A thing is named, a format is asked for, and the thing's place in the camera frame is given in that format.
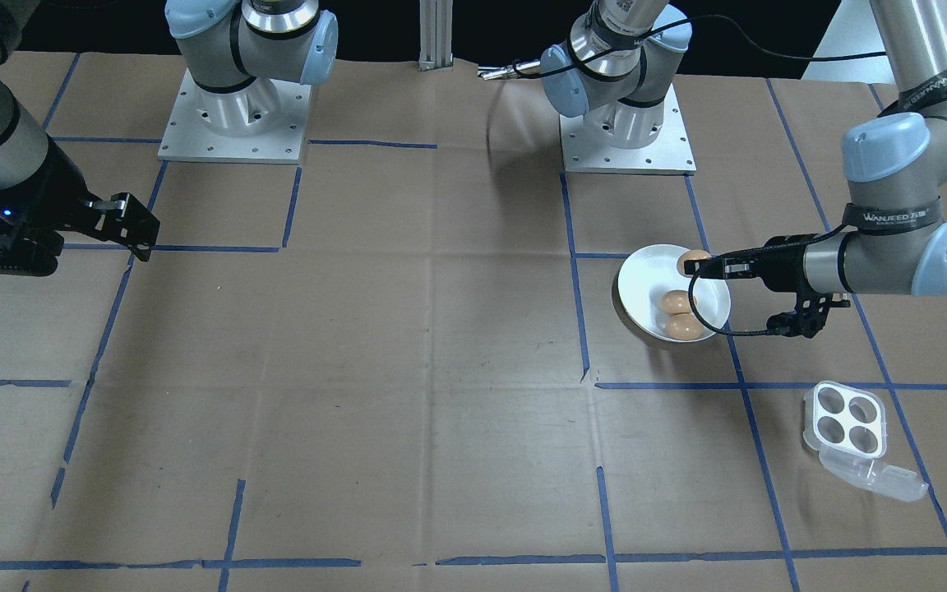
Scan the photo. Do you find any white round plate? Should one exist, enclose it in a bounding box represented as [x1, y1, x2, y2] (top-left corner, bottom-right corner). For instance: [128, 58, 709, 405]
[617, 244, 732, 344]

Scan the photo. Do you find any clear plastic egg carton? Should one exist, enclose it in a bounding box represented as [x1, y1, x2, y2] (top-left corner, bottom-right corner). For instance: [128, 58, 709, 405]
[802, 381, 929, 502]

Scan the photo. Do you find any silver cable connector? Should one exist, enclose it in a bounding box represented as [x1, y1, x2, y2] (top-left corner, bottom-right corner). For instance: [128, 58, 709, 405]
[476, 62, 544, 81]

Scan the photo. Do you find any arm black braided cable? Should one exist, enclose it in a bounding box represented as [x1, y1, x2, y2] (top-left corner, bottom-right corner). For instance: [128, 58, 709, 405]
[515, 12, 889, 338]

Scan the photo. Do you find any aluminium profile post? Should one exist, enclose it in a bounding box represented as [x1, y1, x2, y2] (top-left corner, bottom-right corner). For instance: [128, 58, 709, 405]
[418, 0, 454, 72]

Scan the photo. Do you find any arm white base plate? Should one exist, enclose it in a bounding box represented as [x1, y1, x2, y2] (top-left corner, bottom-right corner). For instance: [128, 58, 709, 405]
[158, 67, 312, 165]
[560, 82, 696, 175]

